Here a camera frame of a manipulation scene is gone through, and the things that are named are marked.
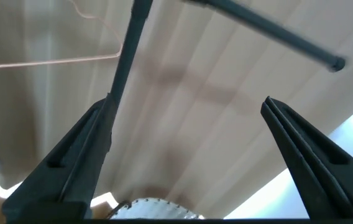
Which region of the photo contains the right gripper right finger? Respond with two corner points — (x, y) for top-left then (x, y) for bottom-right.
(260, 95), (353, 218)

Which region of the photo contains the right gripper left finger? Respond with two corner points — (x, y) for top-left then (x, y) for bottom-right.
(1, 93), (117, 220)

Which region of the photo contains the pink clothes hanger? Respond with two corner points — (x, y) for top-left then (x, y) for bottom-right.
(0, 0), (124, 70)

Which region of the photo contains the white laundry basket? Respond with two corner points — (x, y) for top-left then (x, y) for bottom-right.
(106, 197), (205, 220)

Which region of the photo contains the black clothes rack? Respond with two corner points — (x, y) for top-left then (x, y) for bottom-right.
(109, 0), (347, 105)

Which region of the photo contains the beige curtain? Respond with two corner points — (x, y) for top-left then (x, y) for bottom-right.
(0, 0), (353, 218)

